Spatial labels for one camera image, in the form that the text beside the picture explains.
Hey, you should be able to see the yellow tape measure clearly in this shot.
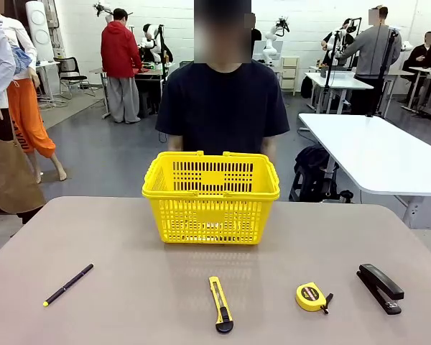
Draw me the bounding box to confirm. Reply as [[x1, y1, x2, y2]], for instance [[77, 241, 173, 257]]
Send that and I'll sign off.
[[295, 282, 334, 316]]

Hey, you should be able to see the dark pen with yellow tip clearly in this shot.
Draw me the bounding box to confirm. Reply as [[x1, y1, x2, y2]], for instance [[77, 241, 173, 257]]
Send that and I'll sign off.
[[42, 263, 95, 308]]

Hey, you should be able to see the person's left forearm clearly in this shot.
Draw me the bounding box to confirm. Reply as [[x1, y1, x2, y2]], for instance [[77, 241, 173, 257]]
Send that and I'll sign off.
[[261, 135, 277, 161]]

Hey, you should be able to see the person's right forearm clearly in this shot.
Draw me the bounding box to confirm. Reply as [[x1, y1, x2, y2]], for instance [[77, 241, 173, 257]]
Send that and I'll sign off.
[[167, 135, 185, 152]]

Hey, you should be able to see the yellow plastic shopping basket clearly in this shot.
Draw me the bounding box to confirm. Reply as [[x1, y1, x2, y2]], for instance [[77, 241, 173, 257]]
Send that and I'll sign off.
[[142, 150, 281, 246]]

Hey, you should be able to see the person in black T-shirt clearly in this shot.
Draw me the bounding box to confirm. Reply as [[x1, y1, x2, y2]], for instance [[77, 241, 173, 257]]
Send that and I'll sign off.
[[154, 0, 291, 159]]

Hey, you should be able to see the standing person in dark clothes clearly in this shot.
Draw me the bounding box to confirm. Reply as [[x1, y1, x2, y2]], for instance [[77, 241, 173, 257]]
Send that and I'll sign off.
[[244, 12, 263, 62]]

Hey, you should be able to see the person in red jacket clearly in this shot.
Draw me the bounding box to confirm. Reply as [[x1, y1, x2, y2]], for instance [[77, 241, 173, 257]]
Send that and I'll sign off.
[[100, 7, 144, 125]]

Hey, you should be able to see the person in grey sweater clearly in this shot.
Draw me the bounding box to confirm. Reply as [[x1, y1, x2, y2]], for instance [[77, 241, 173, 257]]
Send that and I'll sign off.
[[339, 5, 403, 116]]

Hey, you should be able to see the seated person in black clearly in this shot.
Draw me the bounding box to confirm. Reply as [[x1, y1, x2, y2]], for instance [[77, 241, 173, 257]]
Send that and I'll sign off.
[[402, 31, 431, 119]]

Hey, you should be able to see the black backpack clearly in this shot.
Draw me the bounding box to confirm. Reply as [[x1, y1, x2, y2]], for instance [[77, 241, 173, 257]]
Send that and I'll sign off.
[[293, 143, 340, 202]]

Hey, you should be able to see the grey work table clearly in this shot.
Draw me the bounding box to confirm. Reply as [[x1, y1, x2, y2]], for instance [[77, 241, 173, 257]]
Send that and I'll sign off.
[[89, 64, 166, 119]]

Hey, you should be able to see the white drawer cabinet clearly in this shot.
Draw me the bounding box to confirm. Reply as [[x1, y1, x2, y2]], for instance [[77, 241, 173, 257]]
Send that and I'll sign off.
[[279, 55, 301, 96]]

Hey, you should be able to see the yellow utility knife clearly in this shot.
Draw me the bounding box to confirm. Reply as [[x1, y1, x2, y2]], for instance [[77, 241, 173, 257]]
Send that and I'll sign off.
[[208, 275, 234, 334]]

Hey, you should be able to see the white and black humanoid robot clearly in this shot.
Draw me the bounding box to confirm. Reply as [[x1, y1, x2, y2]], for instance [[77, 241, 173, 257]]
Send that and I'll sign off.
[[139, 23, 174, 66]]

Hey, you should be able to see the black tripod pole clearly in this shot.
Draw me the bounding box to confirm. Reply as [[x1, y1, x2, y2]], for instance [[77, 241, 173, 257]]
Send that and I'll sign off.
[[366, 24, 399, 118], [321, 30, 342, 114]]

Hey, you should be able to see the white background desk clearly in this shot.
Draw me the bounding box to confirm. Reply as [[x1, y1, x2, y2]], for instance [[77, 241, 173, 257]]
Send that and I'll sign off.
[[304, 70, 374, 114]]

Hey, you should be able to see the large white table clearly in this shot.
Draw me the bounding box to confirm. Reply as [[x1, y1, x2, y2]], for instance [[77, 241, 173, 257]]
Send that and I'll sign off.
[[297, 113, 431, 229]]

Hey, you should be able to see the black office chair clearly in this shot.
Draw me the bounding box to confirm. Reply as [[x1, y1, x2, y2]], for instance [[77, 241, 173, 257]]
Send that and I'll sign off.
[[53, 56, 96, 100]]

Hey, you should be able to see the black stapler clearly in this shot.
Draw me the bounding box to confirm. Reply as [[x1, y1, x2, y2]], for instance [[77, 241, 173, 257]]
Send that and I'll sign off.
[[356, 263, 406, 316]]

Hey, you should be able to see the mannequin in orange trousers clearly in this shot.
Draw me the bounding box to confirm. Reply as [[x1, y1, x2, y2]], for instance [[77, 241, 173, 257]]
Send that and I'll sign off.
[[1, 14, 68, 184]]

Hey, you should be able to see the mannequin in brown apron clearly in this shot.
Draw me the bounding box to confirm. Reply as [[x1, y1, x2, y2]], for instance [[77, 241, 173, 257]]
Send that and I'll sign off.
[[0, 6, 47, 226]]

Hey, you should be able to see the white desk with grey legs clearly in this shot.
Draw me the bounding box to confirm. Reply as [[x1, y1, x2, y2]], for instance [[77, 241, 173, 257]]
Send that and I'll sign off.
[[402, 66, 431, 116]]

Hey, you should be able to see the white standing air conditioner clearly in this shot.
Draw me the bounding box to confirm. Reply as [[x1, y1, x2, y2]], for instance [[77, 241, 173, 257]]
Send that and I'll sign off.
[[24, 0, 55, 63]]

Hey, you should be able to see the white robot with black frame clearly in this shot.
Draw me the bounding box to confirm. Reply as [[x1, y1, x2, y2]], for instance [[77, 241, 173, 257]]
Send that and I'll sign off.
[[321, 16, 363, 68]]

